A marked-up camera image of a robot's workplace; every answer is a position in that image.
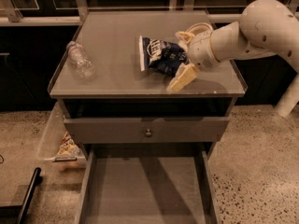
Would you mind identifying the blue chip bag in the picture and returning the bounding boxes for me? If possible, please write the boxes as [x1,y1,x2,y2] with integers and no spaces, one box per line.
[138,35,188,76]

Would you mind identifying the clear plastic water bottle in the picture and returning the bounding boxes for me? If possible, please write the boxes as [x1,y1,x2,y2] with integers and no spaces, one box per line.
[66,41,96,79]

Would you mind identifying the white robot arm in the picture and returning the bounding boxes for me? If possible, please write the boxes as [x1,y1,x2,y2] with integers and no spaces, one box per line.
[167,0,299,92]

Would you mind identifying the grey open middle drawer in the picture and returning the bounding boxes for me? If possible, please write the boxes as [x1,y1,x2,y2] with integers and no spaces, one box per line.
[74,150,221,224]

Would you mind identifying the white paper bowl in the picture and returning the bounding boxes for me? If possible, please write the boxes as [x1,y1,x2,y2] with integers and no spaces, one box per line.
[187,22,213,35]

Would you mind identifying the clear plastic storage bin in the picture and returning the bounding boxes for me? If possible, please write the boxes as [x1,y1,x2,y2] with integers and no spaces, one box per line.
[36,104,86,171]

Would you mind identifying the grey drawer cabinet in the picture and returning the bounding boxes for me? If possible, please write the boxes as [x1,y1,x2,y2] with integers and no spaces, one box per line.
[49,11,247,153]

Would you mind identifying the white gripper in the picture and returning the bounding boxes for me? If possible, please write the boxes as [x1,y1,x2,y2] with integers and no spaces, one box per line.
[167,30,220,92]

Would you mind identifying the black bar on floor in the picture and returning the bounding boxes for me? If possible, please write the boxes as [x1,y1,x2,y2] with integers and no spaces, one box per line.
[0,167,43,224]

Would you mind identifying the metal railing frame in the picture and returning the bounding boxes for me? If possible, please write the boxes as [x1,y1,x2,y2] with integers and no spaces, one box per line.
[0,0,299,27]

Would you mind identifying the round metal drawer knob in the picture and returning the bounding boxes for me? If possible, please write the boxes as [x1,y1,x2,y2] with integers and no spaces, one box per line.
[145,129,152,137]

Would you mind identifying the grey upper drawer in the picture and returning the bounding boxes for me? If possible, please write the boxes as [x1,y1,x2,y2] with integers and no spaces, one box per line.
[64,117,229,144]

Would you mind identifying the snack bags in bin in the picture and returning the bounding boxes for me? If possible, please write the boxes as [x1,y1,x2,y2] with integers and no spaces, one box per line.
[57,132,81,156]

